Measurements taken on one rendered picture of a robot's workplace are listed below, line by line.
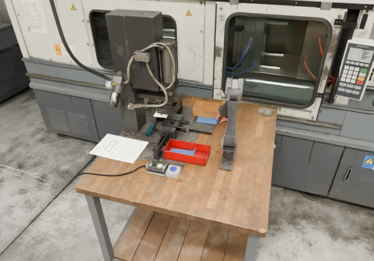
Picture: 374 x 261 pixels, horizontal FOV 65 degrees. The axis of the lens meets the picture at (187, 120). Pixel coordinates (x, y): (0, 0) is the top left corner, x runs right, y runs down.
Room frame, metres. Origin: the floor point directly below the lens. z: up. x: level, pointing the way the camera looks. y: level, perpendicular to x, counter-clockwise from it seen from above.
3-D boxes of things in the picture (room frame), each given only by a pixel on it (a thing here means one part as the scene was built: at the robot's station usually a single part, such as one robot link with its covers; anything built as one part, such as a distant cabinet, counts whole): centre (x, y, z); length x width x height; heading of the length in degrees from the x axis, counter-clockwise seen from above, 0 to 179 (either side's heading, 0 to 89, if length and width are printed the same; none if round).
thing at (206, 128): (1.63, -0.11, 0.91); 0.17 x 0.16 x 0.02; 163
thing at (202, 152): (1.32, 0.00, 0.93); 0.25 x 0.12 x 0.06; 73
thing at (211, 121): (1.66, -0.15, 0.93); 0.15 x 0.07 x 0.03; 75
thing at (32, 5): (2.69, 1.35, 1.41); 0.25 x 0.01 x 0.33; 69
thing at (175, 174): (1.18, 0.08, 0.90); 0.07 x 0.07 x 0.06; 73
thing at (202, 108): (1.77, -0.18, 0.93); 0.25 x 0.13 x 0.08; 73
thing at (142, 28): (1.60, 0.22, 1.44); 0.17 x 0.13 x 0.42; 73
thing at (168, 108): (1.57, 0.17, 1.22); 0.26 x 0.18 x 0.30; 73
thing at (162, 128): (1.56, 0.10, 0.98); 0.20 x 0.10 x 0.01; 163
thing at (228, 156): (1.29, -0.23, 0.94); 0.20 x 0.07 x 0.08; 163
